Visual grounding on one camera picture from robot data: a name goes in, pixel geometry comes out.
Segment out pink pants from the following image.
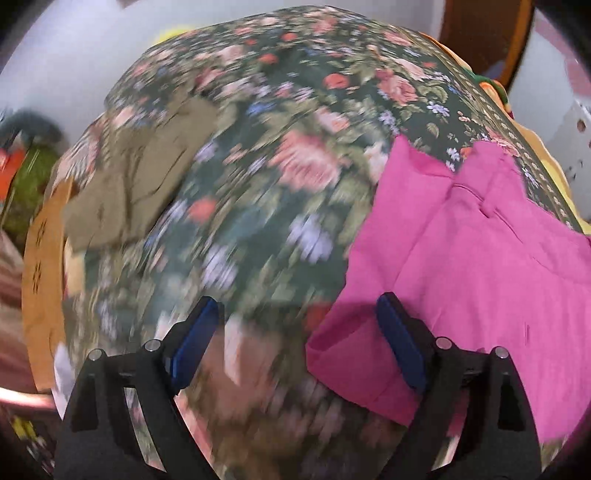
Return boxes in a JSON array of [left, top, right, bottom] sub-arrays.
[[305, 136, 591, 457]]

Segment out striped sheet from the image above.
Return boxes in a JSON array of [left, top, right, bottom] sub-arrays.
[[0, 231, 28, 384]]

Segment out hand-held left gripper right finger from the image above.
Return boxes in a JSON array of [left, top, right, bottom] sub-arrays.
[[375, 292, 542, 480]]

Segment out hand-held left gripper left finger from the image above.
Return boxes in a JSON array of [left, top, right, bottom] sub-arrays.
[[54, 295, 225, 480]]

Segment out orange box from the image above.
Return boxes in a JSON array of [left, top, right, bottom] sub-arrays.
[[0, 148, 25, 201]]

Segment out green storage bag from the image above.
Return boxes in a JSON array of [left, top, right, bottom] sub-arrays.
[[2, 145, 58, 232]]

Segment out floral bedspread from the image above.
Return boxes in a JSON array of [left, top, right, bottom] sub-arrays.
[[51, 4, 585, 480]]

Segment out colourful yellow blanket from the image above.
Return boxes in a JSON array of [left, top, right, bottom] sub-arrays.
[[475, 69, 591, 236]]

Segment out olive green pants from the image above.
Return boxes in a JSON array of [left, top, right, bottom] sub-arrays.
[[62, 97, 220, 250]]

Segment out orange-brown perforated mat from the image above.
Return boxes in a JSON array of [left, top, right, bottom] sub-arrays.
[[22, 178, 77, 393]]

